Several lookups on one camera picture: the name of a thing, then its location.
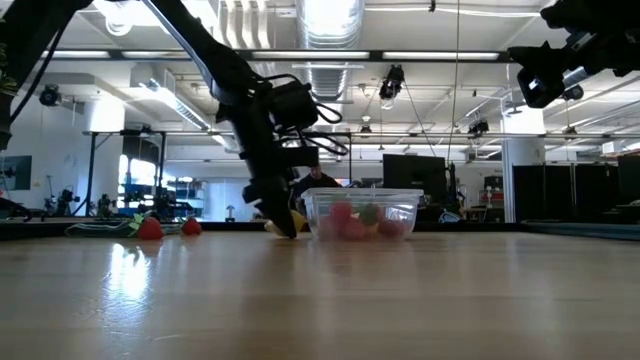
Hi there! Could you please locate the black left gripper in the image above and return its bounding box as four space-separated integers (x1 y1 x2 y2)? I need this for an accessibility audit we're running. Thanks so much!
232 107 321 240

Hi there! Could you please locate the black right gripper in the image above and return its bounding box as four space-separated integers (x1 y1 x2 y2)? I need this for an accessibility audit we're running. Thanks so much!
508 0 640 109

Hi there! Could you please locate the yellow lemon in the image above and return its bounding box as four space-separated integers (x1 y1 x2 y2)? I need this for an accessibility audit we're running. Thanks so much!
263 209 309 239

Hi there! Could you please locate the pink peach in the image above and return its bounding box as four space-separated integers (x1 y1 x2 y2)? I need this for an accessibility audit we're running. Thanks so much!
340 219 367 241

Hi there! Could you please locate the clear plastic tupperware container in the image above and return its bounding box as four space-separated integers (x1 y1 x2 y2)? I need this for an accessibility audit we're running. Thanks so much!
301 187 425 242

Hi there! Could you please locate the person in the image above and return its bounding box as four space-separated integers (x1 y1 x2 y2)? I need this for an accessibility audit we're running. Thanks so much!
292 163 346 201

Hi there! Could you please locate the thin metal pole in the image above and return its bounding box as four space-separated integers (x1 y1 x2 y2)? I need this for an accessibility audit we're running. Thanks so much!
446 0 462 164

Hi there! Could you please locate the dark room partition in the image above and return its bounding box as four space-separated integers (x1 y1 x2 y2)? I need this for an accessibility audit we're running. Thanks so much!
512 163 619 224

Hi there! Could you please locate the black monitor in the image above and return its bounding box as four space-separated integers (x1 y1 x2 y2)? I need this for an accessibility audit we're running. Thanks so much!
382 153 448 199

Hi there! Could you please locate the black overhead light bar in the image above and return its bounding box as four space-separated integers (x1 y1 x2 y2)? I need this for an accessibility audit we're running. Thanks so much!
39 48 516 64

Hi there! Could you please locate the green potted plant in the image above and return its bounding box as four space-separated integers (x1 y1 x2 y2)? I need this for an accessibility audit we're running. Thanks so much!
0 42 19 97

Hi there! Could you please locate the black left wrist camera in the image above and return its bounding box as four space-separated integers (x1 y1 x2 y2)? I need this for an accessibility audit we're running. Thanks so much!
269 81 321 132

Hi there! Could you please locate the black camera cable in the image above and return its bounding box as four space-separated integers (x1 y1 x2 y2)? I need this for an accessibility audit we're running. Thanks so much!
294 99 351 157

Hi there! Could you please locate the silver ceiling duct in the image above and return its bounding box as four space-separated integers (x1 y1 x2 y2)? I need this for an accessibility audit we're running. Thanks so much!
294 0 366 157

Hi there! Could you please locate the black hanging overhead camera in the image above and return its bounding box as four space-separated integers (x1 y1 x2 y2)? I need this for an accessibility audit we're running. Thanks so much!
378 63 406 101

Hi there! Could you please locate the black rig frame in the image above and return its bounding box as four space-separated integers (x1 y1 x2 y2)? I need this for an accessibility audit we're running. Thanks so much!
82 128 169 219

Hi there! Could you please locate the dark wall picture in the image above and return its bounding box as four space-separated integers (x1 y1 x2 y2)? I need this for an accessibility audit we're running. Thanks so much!
0 155 34 192

